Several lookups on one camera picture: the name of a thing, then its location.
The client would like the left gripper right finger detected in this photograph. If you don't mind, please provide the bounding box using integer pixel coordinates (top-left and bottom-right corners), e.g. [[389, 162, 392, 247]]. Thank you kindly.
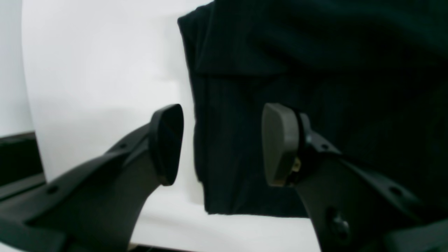
[[261, 103, 447, 252]]

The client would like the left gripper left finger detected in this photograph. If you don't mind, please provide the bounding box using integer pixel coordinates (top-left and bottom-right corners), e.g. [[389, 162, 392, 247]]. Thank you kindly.
[[1, 104, 184, 252]]

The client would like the black graphic t-shirt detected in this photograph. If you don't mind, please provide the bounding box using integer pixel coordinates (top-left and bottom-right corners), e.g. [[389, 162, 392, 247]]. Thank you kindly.
[[177, 0, 448, 217]]

